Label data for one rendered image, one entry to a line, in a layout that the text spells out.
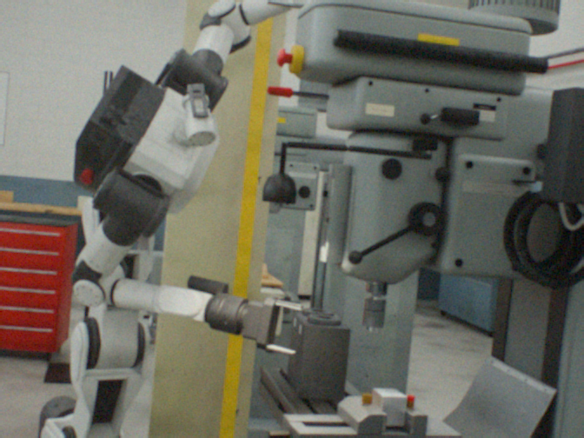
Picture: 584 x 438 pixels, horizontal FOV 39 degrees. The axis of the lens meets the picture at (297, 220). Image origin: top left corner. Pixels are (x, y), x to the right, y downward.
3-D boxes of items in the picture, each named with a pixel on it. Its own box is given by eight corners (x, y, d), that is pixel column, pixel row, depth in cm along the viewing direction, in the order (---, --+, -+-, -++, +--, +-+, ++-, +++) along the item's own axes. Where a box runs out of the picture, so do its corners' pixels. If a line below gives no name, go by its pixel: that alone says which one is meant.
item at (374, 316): (385, 326, 183) (388, 301, 183) (381, 329, 178) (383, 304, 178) (364, 323, 184) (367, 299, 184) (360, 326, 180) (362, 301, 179)
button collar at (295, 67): (293, 71, 170) (295, 43, 170) (287, 75, 176) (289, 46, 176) (302, 73, 171) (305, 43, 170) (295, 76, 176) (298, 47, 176)
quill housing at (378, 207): (352, 282, 169) (368, 127, 167) (326, 269, 189) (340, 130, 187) (438, 288, 173) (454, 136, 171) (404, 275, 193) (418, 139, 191)
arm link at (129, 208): (85, 228, 186) (109, 192, 177) (99, 202, 192) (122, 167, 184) (130, 253, 189) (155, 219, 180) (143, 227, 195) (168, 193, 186)
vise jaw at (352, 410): (357, 434, 160) (359, 414, 160) (336, 414, 172) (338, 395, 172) (385, 434, 162) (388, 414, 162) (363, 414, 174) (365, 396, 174)
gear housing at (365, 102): (355, 124, 164) (360, 74, 164) (322, 129, 188) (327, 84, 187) (507, 142, 172) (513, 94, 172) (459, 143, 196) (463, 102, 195)
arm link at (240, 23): (289, 12, 235) (228, 34, 241) (275, -20, 229) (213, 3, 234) (288, 29, 227) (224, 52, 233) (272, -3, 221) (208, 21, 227)
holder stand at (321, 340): (297, 398, 208) (304, 320, 207) (286, 376, 230) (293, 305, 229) (344, 401, 210) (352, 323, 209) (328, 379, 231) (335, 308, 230)
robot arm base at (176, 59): (147, 95, 212) (161, 82, 202) (170, 55, 217) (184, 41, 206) (196, 126, 217) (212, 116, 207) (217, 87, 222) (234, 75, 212)
